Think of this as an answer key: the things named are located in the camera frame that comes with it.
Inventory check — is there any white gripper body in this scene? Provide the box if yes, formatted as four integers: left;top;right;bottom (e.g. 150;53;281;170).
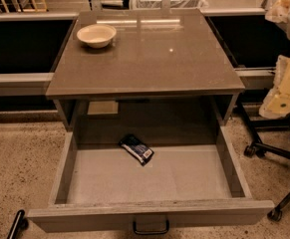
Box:
259;55;290;120

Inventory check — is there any blue rxbar blueberry wrapper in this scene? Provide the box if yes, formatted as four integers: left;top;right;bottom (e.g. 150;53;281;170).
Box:
119;134;154;165

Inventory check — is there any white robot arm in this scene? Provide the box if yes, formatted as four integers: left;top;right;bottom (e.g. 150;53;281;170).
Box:
259;0;290;119

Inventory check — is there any open grey top drawer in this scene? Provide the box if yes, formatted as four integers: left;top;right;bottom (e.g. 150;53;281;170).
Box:
28;127;273;232

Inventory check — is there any black wheeled stand base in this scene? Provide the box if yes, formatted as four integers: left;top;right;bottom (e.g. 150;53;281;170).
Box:
236;97;290;222

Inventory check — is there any white paper bowl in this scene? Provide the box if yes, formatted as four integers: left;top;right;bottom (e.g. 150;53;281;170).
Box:
77;24;117;49

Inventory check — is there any black stand leg left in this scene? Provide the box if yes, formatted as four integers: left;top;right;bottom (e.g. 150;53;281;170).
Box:
6;209;29;239

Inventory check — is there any white wire basket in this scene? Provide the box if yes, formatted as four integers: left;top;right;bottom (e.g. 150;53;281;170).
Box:
130;0;208;10

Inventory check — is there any black drawer handle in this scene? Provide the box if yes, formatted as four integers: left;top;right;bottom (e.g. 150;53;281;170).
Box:
133;220;170;236

